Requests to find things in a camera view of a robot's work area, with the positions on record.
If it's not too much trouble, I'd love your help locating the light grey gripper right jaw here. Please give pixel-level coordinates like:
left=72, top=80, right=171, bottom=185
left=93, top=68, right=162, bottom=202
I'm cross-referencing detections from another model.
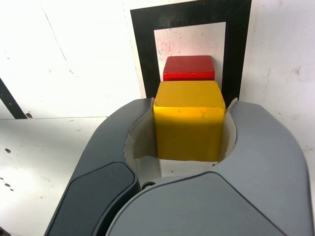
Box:
left=105, top=97, right=308, bottom=236

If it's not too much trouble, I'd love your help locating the red cube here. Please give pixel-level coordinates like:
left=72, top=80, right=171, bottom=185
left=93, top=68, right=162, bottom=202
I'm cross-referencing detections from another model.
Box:
left=162, top=55, right=217, bottom=82

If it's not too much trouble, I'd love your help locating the black tape square outline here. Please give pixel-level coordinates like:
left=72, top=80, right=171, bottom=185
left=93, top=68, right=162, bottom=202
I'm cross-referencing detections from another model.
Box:
left=129, top=0, right=252, bottom=101

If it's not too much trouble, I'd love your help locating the black tape strip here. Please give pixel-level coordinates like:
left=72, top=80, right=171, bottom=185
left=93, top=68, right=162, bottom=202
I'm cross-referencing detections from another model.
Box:
left=0, top=78, right=28, bottom=120

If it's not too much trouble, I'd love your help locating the yellow cube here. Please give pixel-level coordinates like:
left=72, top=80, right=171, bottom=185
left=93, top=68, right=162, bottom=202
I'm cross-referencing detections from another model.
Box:
left=153, top=80, right=226, bottom=162

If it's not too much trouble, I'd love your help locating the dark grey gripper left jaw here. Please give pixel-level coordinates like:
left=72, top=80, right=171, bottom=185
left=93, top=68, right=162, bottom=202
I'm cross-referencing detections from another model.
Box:
left=45, top=97, right=162, bottom=236

